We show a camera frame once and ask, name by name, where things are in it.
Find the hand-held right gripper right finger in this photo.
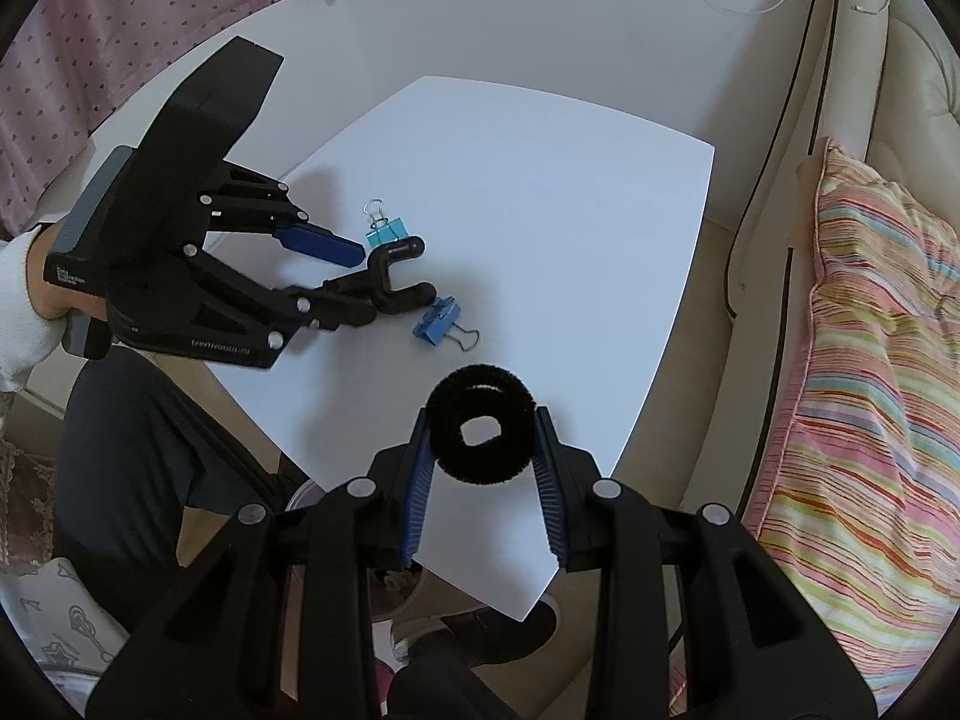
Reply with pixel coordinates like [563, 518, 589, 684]
[531, 405, 878, 720]

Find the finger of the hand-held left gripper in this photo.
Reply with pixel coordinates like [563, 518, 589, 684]
[187, 247, 374, 350]
[199, 161, 366, 269]

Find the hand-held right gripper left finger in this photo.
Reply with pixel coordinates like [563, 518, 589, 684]
[86, 406, 434, 720]

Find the black forked plastic part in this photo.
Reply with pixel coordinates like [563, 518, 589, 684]
[330, 235, 437, 326]

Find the black fuzzy scrunchie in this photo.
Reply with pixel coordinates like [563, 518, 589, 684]
[428, 364, 536, 483]

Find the person's left forearm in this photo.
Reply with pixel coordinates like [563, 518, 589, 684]
[0, 225, 110, 392]

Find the teal binder clip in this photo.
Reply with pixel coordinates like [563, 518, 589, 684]
[363, 199, 410, 249]

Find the blue binder clip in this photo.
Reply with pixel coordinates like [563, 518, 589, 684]
[412, 296, 481, 353]

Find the black shoe white sole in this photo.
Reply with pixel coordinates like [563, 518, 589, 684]
[388, 591, 560, 665]

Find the pink dotted curtain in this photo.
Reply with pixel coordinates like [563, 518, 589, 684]
[0, 0, 347, 241]

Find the person's right leg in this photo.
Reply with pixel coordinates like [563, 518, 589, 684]
[386, 649, 602, 720]

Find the person's leg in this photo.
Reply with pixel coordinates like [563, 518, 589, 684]
[51, 349, 317, 620]
[386, 649, 602, 720]

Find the white table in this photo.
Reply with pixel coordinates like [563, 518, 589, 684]
[202, 75, 715, 623]

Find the person's left leg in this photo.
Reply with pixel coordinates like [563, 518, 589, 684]
[51, 349, 317, 620]

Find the brown patterned cloth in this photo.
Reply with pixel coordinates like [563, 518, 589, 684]
[0, 388, 58, 565]

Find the pastel striped cushion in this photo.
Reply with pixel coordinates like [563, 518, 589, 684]
[739, 136, 960, 702]

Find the white printed top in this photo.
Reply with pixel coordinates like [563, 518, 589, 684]
[0, 555, 133, 700]

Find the cream leather sofa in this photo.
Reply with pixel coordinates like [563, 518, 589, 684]
[679, 0, 960, 515]

